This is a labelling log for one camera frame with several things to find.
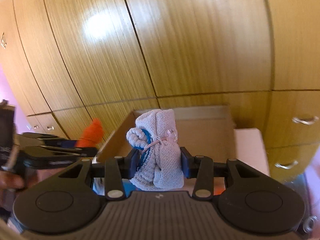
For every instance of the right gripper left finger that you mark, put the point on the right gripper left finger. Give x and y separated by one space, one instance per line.
117 169

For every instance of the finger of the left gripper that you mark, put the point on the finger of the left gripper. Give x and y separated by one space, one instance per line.
38 139
49 157

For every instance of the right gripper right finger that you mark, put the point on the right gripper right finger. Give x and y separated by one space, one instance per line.
200 168

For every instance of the white knit sock bundle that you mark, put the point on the white knit sock bundle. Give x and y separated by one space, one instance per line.
155 136

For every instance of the orange sock bundle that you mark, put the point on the orange sock bundle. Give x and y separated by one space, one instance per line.
91 136

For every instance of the cardboard box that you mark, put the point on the cardboard box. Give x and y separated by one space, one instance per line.
205 130

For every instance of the wooden wardrobe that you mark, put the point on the wooden wardrobe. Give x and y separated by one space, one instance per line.
70 61

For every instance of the silver lower drawer handle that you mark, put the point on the silver lower drawer handle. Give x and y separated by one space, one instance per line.
287 166

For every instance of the silver drawer handle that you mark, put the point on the silver drawer handle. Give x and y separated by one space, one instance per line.
305 121
287 166

